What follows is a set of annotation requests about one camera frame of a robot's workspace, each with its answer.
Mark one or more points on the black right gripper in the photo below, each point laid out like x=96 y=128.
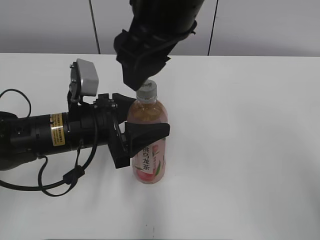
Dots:
x=143 y=50

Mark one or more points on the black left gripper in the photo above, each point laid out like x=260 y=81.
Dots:
x=97 y=124

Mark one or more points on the white bottle cap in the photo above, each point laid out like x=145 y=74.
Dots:
x=147 y=92

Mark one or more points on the pink peach tea bottle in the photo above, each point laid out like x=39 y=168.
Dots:
x=149 y=164

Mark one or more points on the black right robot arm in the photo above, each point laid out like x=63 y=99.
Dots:
x=161 y=12

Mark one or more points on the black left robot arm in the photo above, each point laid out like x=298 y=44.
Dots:
x=22 y=140

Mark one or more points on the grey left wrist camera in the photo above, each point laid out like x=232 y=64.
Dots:
x=84 y=80

